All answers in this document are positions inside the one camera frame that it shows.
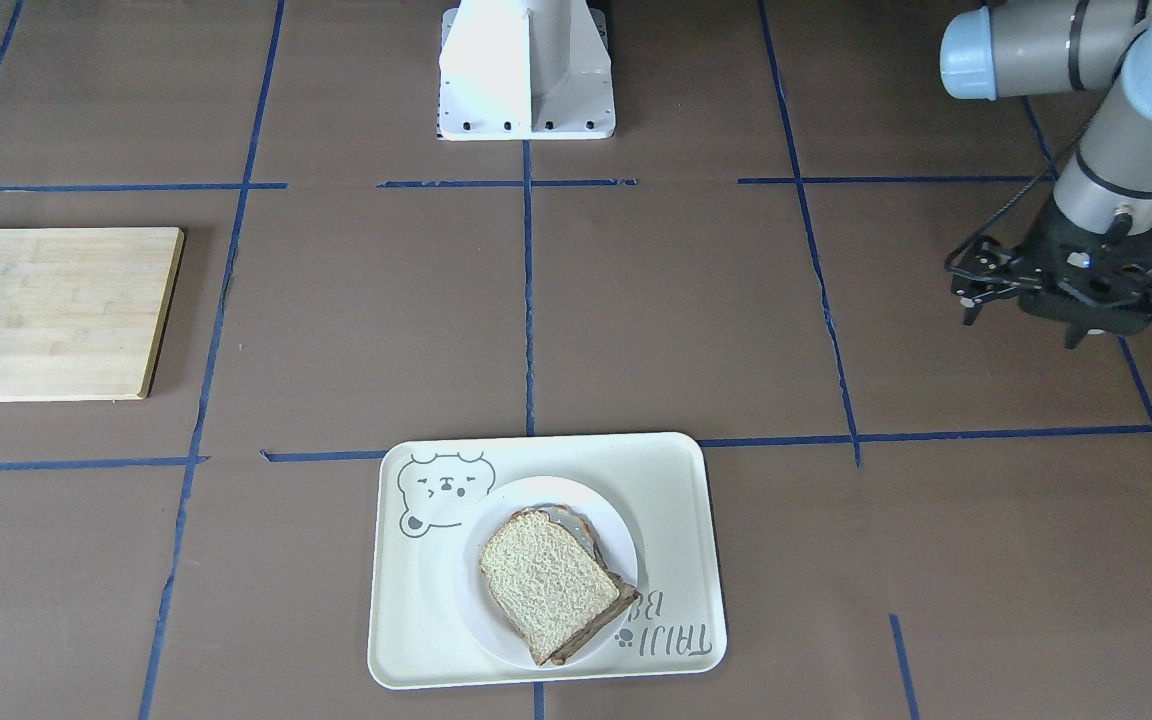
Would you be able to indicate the cream bear tray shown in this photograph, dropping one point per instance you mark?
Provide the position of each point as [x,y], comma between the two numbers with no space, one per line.
[644,497]

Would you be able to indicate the white bread slice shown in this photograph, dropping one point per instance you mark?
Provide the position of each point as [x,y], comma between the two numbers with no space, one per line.
[513,562]

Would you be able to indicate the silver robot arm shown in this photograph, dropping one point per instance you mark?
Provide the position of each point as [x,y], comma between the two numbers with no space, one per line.
[1025,48]

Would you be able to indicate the brown bread slice on plate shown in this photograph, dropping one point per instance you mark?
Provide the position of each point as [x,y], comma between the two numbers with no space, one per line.
[586,593]

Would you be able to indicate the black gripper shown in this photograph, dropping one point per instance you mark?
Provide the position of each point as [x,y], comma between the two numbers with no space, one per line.
[1044,254]

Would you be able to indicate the white round plate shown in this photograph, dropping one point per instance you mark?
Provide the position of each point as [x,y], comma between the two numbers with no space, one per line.
[478,611]

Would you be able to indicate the wooden cutting board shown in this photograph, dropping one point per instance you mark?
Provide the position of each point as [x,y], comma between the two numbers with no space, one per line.
[83,311]

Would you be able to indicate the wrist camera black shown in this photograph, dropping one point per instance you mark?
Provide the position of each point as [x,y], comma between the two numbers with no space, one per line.
[982,271]

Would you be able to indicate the white mounting column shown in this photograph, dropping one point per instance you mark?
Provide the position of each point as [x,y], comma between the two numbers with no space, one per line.
[525,71]

